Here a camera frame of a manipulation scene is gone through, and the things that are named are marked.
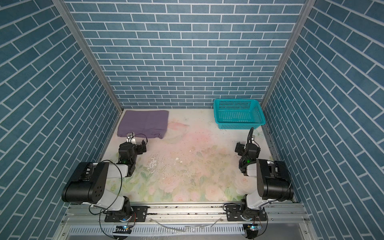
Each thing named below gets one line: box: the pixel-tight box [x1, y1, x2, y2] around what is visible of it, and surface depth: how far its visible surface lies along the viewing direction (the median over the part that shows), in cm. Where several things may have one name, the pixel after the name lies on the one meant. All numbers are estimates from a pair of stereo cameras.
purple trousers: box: [117, 110, 169, 139], surface depth 111 cm
